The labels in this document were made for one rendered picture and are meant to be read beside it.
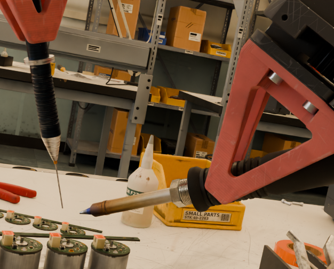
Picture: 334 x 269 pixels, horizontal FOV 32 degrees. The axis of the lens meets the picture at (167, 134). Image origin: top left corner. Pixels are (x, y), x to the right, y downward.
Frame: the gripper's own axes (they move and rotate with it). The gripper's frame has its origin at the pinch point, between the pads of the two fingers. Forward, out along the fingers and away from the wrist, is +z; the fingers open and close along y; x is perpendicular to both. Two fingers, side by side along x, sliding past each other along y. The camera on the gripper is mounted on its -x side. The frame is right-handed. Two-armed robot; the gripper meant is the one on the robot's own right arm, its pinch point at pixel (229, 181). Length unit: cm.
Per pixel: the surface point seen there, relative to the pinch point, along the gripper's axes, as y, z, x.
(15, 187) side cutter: -25.2, 24.6, -20.3
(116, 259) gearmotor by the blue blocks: -1.8, 9.0, -2.3
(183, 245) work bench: -25.5, 15.4, -1.7
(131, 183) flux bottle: -26.5, 14.9, -10.3
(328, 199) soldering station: -56, 8, 7
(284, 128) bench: -271, 34, -24
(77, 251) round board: -0.3, 9.7, -4.1
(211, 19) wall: -449, 29, -147
